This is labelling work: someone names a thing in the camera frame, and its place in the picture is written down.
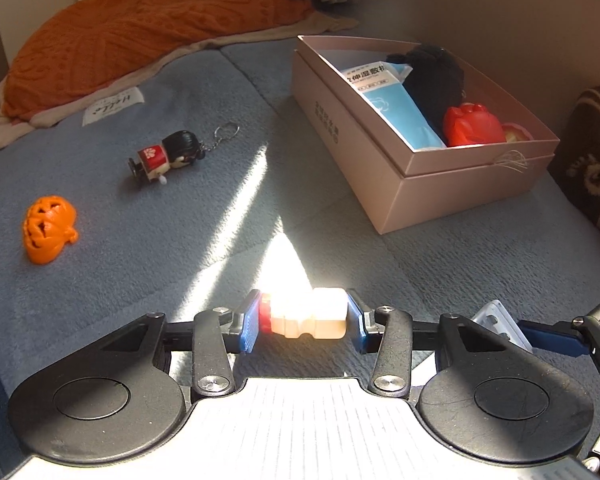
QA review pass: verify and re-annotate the red figure toy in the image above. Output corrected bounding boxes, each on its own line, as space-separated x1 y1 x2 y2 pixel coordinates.
442 102 507 149

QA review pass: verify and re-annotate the orange pillow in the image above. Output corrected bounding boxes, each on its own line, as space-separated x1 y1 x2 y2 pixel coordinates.
2 0 315 121

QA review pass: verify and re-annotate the orange pumpkin toy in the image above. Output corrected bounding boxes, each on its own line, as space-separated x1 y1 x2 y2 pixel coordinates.
21 195 80 265

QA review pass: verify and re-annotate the black-haired wind-up doll keychain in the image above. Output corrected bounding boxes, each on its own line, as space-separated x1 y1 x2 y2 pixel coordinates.
127 121 240 189

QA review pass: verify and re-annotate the black plush toy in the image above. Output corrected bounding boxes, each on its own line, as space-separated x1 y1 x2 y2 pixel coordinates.
385 44 469 134

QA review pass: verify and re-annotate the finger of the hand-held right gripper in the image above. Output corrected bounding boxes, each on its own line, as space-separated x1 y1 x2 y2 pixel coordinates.
519 321 589 357

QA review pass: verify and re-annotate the white fabric label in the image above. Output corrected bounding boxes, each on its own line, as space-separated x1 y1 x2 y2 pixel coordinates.
82 87 146 127

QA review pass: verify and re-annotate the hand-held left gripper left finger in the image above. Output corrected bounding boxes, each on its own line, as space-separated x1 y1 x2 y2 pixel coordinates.
87 290 264 400

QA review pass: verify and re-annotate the small white bottle toy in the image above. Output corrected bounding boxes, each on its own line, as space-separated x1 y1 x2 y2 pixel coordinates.
260 287 349 340

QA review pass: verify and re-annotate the white blister pack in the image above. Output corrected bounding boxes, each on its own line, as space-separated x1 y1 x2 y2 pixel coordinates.
471 300 535 352

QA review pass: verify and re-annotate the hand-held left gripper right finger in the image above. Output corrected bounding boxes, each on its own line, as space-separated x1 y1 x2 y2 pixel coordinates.
346 289 519 397

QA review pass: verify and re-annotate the pink cardboard box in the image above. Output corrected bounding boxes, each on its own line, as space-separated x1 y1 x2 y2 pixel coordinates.
291 35 561 235

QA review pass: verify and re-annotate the blue white wet wipes pack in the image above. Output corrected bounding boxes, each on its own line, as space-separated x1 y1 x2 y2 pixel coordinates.
341 62 447 151

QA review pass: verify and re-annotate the brown striped sock foot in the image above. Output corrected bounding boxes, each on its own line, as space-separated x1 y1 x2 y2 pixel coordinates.
550 85 600 242

